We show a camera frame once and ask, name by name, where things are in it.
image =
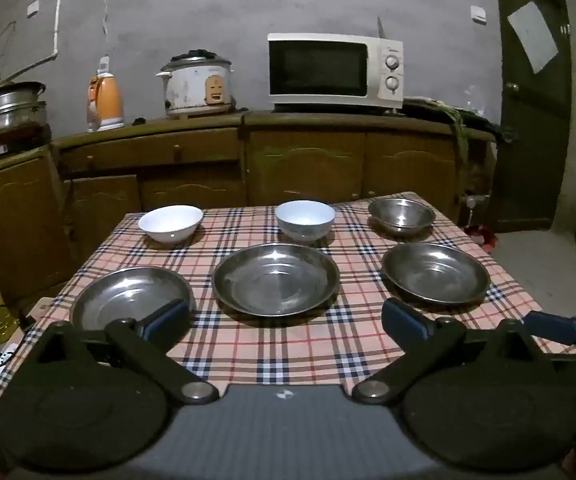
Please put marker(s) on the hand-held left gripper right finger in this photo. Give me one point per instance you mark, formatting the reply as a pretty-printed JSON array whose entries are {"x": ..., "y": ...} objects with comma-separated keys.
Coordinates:
[{"x": 405, "y": 317}]

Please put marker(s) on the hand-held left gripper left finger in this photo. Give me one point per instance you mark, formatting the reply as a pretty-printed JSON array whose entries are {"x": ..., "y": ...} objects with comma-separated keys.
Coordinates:
[{"x": 165, "y": 317}]

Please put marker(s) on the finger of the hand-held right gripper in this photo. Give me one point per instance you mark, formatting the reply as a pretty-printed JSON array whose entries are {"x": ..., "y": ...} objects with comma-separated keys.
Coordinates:
[{"x": 553, "y": 326}]

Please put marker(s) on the round steel plate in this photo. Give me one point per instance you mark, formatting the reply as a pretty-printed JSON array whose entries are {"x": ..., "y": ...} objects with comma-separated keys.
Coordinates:
[
  {"x": 435, "y": 275},
  {"x": 118, "y": 295},
  {"x": 275, "y": 280}
]

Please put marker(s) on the wide white bowl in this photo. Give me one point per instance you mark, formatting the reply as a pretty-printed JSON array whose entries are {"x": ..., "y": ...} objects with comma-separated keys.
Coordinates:
[{"x": 170, "y": 222}]

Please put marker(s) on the steel bowl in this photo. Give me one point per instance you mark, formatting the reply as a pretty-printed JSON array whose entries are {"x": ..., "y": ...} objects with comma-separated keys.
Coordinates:
[{"x": 402, "y": 215}]

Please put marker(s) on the deep white bowl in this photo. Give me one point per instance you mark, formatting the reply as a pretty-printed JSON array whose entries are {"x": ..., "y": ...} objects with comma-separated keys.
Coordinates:
[{"x": 305, "y": 217}]

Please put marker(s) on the plaid tablecloth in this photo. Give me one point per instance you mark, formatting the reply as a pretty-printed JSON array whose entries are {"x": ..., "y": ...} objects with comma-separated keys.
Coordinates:
[{"x": 268, "y": 340}]

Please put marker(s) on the red object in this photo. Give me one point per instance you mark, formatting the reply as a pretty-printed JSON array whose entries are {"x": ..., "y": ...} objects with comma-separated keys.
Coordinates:
[{"x": 483, "y": 236}]

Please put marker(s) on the wooden board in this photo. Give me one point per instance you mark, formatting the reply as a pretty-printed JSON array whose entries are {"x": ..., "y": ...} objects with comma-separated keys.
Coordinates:
[{"x": 38, "y": 310}]

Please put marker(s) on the white charger device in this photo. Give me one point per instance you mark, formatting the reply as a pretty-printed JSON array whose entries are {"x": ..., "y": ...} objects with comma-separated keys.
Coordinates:
[{"x": 7, "y": 356}]

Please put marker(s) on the dark door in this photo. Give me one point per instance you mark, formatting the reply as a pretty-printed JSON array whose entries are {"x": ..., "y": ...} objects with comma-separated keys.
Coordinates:
[{"x": 528, "y": 150}]

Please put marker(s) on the wooden kitchen cabinet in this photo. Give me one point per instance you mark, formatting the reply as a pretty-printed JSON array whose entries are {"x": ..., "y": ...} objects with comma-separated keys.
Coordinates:
[{"x": 298, "y": 160}]

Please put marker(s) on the green onions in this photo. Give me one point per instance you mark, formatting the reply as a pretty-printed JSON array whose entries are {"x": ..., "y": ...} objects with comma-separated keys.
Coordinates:
[{"x": 460, "y": 120}]

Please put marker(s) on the orange electric kettle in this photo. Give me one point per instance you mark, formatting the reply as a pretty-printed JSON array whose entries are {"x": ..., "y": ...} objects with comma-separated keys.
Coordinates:
[{"x": 105, "y": 102}]

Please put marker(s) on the white rice cooker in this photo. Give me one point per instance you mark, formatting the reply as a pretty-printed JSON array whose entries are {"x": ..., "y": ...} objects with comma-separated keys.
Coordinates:
[{"x": 195, "y": 85}]

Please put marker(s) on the white microwave oven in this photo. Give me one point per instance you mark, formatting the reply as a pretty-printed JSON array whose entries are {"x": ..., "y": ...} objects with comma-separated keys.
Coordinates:
[{"x": 328, "y": 72}]

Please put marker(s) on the steel steamer pot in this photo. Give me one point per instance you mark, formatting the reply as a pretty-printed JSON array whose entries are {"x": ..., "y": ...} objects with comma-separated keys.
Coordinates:
[{"x": 10, "y": 107}]

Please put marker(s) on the white paper sheet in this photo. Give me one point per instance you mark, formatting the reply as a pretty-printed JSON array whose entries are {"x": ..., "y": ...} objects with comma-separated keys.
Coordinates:
[{"x": 533, "y": 35}]

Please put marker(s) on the white wall switch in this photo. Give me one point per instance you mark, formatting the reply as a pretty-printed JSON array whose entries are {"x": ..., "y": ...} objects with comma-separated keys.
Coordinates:
[
  {"x": 32, "y": 9},
  {"x": 478, "y": 14}
]

